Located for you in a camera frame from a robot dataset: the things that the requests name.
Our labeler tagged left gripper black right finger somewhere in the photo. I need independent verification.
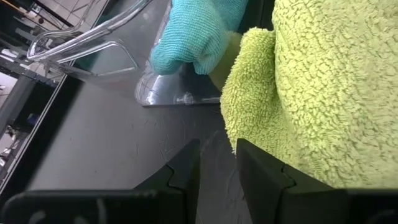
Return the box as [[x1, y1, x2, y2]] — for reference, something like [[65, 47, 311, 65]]
[[236, 138, 398, 224]]

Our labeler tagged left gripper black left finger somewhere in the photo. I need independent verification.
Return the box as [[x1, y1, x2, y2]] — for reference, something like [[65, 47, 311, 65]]
[[0, 139, 201, 224]]

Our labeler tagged yellow microfiber towel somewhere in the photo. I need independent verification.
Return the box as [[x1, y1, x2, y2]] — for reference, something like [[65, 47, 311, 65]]
[[208, 0, 398, 190]]

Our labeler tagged blue microfiber towel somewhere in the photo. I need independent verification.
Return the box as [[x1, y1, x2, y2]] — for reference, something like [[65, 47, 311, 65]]
[[150, 0, 249, 76]]

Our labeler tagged clear plastic bin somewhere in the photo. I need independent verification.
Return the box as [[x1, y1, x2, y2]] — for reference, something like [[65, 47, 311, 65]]
[[26, 0, 222, 107]]

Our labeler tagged black computer case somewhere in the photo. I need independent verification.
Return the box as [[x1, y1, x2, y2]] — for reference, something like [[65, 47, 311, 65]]
[[0, 76, 60, 150]]

